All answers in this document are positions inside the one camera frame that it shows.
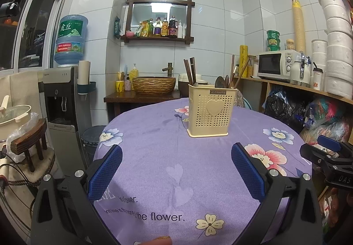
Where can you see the clear plastic bag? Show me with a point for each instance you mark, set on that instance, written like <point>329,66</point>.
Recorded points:
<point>26,123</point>

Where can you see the yellow soap bottle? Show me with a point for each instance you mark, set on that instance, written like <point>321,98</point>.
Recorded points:
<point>134,73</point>

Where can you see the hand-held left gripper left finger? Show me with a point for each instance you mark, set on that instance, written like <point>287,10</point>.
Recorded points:
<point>106,171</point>

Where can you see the blue toothbrush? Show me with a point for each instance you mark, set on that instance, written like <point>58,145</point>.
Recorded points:
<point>126,69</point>

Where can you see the large metal spoon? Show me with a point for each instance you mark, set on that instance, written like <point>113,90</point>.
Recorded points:
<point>219,82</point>

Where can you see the short stack of white bowls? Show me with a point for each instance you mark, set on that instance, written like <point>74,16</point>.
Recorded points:
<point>320,54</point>

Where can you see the white brown rice cooker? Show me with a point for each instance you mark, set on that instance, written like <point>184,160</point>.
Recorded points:
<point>183,87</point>

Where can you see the dark soy sauce bottle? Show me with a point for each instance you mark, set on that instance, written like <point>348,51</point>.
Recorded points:
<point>172,29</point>

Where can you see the white tumbler with red print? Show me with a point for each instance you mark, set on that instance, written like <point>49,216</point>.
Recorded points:
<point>317,79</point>

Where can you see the black camera on stand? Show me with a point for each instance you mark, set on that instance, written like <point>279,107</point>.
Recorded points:
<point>8,9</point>

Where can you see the floral cloth cover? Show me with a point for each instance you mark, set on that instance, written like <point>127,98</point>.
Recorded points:
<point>240,100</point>

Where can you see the person's right hand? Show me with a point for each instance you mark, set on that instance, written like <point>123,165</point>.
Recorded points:
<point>340,206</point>

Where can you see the yellow mug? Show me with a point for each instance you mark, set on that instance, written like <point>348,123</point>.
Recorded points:
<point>120,86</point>

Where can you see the cream cloth cover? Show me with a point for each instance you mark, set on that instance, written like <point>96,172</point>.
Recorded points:
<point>19,84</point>

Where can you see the light blue plastic basin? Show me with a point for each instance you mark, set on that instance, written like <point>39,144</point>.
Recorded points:
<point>248,104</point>

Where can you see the light wooden shelf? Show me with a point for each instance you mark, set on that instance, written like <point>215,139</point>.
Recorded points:
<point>256,93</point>

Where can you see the grey water dispenser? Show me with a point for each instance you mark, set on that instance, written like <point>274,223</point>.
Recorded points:
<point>60,82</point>

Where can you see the black plastic bag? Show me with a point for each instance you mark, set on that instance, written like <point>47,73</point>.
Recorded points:
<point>281,111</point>

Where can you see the dark round plastic stool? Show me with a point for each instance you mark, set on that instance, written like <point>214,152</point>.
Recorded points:
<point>92,138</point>

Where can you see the person's left hand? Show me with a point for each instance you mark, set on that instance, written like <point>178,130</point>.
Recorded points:
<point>160,241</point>

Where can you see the purple floral tablecloth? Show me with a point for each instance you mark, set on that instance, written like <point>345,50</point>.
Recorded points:
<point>165,151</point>

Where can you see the white microwave oven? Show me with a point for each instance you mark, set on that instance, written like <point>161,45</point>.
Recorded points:
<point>270,67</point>

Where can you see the amber sauce bottle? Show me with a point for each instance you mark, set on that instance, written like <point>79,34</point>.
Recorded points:
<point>165,29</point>

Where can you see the yellow jar with lid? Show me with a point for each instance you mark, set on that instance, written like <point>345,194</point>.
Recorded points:
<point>290,44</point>

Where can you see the beige padded seat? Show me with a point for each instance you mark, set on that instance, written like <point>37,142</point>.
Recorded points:
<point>41,162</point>

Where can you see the pink patterned pump bottle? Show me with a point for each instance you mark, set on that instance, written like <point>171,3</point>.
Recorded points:
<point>128,84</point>

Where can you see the bronze faucet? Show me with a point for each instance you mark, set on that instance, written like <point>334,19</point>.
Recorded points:
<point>169,68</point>

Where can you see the yellow snack packet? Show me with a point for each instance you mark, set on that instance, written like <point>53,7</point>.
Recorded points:
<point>144,30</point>

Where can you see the green instant noodle cup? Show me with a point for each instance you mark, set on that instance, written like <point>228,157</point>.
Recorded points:
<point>273,41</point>
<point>273,47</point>
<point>273,34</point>

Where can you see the blue water jug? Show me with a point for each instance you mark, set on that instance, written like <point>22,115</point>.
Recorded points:
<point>71,40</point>

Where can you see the cream electric kettle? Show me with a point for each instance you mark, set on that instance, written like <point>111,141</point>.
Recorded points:
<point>299,73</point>

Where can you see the teal wall holder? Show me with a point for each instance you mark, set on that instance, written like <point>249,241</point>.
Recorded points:
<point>87,88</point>

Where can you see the blue foil bag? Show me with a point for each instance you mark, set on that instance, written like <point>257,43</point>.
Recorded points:
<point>277,94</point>

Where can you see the sliding glass window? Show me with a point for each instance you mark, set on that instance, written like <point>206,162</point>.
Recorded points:
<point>35,35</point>

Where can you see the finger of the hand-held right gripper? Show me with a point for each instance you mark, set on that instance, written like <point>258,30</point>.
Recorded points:
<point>329,144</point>
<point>317,156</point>

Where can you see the beige plastic cutlery holder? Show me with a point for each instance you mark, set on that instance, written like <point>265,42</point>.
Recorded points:
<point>211,112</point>

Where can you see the pink small bowl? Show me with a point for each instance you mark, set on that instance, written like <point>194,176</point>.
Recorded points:
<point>129,33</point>

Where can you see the dark wooden stool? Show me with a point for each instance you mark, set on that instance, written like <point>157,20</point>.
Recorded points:
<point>27,137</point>

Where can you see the cream paper cup tube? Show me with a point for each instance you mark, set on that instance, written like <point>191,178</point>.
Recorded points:
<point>84,72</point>

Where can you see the glass jar with lid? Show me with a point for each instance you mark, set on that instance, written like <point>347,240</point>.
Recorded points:
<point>253,68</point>

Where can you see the white green snack packet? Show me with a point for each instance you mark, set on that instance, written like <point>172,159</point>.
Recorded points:
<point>138,32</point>

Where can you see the slim white plastic bottle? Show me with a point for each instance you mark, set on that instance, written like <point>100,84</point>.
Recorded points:
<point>184,32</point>

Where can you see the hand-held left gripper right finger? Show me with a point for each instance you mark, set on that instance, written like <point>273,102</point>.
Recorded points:
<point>248,171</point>

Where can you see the woven pattern basin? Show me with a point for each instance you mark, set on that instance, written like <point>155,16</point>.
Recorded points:
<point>153,86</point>

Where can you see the green wall packet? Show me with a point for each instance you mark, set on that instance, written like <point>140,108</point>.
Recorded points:
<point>117,28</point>

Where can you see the wooden framed mirror shelf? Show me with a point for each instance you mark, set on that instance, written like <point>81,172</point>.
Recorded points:
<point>129,13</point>

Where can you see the tall stack of white bowls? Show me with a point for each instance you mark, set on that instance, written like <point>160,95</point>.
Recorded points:
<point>337,54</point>

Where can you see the yellow wrapped roll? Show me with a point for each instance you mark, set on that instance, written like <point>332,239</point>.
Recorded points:
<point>243,57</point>

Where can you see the purple label bottle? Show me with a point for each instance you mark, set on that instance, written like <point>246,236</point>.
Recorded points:
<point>157,29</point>

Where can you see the tall stack of paper cups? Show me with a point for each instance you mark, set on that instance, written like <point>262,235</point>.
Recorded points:
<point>298,26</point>

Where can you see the dark chopstick with pale tip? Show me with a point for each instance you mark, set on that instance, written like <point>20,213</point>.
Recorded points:
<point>235,73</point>

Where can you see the dark wooden washstand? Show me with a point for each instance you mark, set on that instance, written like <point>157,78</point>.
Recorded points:
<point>121,98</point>

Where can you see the colourful filled plastic bag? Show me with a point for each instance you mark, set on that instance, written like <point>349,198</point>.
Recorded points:
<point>328,118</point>

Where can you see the cream pot with glass lid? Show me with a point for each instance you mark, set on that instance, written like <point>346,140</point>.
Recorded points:
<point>11,126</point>

